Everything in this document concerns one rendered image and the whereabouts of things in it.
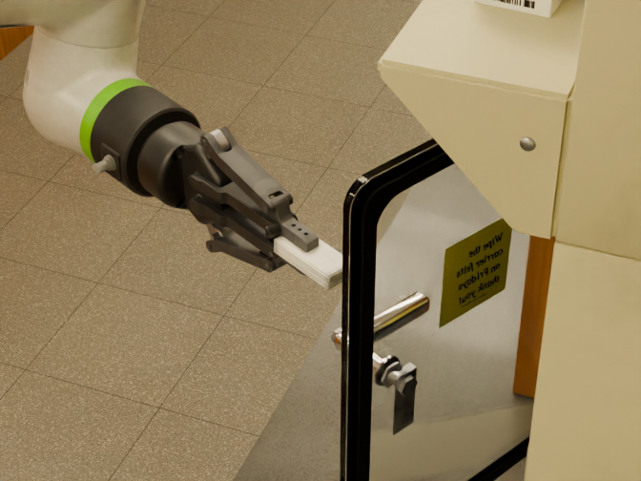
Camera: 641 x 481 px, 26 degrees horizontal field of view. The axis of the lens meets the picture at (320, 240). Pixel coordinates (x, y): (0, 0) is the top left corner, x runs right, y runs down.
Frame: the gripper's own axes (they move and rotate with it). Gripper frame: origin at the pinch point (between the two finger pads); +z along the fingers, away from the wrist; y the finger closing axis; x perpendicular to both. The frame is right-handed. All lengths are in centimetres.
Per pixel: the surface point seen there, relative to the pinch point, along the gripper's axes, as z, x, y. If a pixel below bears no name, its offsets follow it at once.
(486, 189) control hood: 25.3, -9.1, 24.8
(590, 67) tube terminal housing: 29.8, -6.8, 34.2
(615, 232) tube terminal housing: 32.3, -5.6, 23.8
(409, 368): 16.6, -5.3, 1.9
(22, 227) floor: -168, 61, -122
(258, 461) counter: -3.9, -3.3, -25.5
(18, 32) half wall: -243, 108, -120
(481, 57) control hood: 22.6, -7.5, 31.9
